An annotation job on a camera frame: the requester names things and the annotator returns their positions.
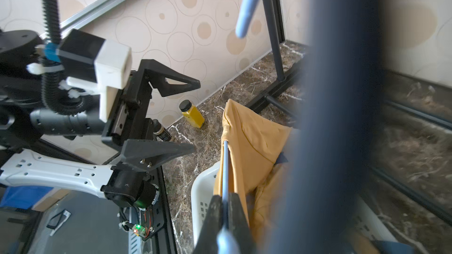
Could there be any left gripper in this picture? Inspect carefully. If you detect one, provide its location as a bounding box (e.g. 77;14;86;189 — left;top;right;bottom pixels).
101;60;201;172

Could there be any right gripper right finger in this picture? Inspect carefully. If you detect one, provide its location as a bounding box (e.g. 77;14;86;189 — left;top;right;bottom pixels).
228;193;256;254

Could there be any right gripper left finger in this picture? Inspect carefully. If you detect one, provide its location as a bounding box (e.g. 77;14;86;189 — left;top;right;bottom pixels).
193;195;223;254

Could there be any light blue hanger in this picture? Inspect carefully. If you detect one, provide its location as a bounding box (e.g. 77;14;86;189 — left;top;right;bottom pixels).
216;0;258;254

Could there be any tan yellow t-shirt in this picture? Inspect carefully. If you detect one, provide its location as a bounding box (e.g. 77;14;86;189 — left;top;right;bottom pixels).
214;99;300;248

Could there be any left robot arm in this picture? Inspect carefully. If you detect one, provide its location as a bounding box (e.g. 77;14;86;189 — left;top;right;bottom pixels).
1;0;200;209

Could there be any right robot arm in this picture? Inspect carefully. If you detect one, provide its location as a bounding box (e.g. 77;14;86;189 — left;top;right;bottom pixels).
194;0;383;254

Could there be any dark bottle black cap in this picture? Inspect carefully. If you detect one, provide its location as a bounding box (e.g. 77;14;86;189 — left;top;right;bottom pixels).
153;119;173;142

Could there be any yellow bottle black cap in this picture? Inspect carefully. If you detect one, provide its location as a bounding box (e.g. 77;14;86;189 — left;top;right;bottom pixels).
179;99;205;128

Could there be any white plastic basket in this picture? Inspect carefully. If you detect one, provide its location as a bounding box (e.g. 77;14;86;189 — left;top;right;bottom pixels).
191;162;220;245

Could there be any blue plastic crate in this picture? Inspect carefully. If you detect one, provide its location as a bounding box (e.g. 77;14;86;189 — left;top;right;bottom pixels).
1;186;53;209

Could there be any black clothes rack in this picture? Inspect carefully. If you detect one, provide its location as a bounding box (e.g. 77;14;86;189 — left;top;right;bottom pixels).
247;0;452;225

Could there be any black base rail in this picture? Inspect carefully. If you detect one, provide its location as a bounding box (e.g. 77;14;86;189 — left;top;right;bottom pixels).
116;165;177;254

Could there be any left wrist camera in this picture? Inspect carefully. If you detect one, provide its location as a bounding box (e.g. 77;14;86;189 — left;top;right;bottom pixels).
44;29;132;122

